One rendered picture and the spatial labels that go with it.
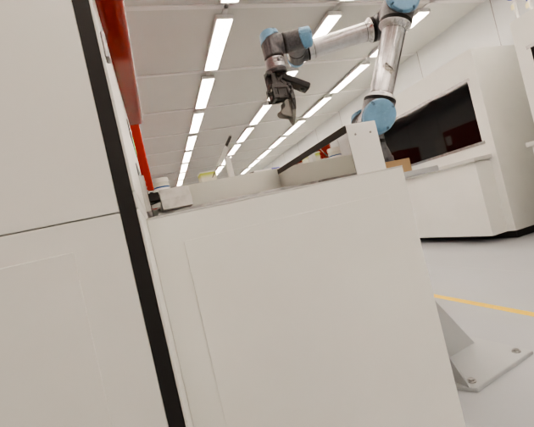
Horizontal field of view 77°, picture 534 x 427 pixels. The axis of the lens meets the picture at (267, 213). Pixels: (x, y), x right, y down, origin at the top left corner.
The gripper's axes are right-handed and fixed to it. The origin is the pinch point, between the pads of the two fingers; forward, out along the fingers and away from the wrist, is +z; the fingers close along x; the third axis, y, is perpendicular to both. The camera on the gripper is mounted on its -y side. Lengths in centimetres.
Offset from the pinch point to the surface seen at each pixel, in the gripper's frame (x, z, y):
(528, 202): -134, 79, -305
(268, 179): -15.0, 18.0, 10.4
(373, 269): 46, 52, 12
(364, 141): 40.0, 20.1, 0.9
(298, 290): 46, 51, 31
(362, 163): 40.0, 25.7, 3.2
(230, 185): -15.0, 17.4, 26.7
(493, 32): -169, -123, -368
